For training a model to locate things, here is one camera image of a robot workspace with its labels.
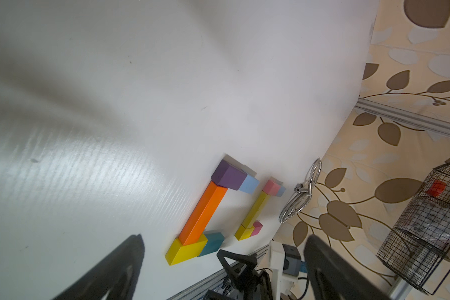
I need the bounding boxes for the long yellow-green block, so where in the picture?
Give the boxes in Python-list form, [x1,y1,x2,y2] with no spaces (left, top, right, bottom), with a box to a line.
[242,192,270,229]

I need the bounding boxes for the right wire basket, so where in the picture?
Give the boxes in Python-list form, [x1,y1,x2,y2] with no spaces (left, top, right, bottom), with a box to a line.
[377,162,450,295]

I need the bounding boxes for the purple block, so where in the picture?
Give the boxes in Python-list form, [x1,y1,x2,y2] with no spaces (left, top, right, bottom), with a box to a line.
[211,160,248,191]

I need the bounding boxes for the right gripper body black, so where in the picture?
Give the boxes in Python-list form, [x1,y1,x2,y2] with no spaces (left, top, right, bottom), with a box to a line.
[203,269,273,300]

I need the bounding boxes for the pink block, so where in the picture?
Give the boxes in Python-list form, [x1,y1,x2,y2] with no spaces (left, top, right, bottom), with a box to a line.
[262,179,282,196]

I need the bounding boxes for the plastic bag in basket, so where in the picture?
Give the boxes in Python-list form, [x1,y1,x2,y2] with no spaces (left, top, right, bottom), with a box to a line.
[396,196,450,262]

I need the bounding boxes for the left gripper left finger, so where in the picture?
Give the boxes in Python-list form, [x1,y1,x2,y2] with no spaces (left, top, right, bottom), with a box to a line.
[55,234,145,300]

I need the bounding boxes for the magenta block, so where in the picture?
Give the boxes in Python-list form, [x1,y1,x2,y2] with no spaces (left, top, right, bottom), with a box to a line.
[251,221,263,237]

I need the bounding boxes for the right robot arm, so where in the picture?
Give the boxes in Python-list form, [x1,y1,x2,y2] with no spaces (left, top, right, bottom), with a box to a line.
[203,241,310,300]

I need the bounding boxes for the yellow block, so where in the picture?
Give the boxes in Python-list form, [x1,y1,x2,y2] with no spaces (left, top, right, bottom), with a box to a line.
[165,234,208,266]
[234,225,255,241]

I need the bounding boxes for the light blue block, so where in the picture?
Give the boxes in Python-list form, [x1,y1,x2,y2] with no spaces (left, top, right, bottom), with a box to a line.
[239,174,260,195]
[276,186,286,197]

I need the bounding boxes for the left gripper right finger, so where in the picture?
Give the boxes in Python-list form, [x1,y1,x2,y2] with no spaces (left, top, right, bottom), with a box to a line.
[304,235,389,300]

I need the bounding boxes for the metal flexible hose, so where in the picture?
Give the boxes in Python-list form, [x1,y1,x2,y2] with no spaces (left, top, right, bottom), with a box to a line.
[278,158,323,225]

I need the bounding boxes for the orange long block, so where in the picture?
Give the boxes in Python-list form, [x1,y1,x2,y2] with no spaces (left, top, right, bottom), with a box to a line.
[179,181,228,246]

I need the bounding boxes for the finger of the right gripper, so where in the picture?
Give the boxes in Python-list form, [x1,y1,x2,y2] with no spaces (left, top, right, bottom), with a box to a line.
[217,249,258,280]

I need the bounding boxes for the teal block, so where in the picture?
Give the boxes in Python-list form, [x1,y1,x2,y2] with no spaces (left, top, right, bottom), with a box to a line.
[199,232,225,257]

